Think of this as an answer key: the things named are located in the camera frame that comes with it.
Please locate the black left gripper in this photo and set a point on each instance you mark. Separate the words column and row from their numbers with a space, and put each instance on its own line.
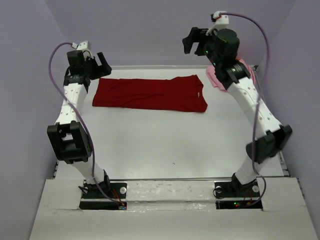
column 107, row 70

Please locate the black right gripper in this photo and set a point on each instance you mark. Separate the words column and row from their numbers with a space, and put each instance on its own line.
column 195, row 36

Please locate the dark red t shirt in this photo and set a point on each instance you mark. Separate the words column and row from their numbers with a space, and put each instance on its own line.
column 182, row 94

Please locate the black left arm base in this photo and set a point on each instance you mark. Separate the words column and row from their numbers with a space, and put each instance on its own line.
column 110, row 197

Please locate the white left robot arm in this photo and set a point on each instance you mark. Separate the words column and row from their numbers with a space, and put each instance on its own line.
column 69, row 136

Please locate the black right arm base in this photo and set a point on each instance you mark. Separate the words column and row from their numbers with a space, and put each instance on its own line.
column 229, row 195

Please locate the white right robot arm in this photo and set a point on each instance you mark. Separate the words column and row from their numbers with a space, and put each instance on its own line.
column 269, row 136

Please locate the pink t shirt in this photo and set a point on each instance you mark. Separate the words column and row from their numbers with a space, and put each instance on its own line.
column 210, row 73

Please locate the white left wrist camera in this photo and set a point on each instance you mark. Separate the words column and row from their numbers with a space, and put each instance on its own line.
column 84, row 47

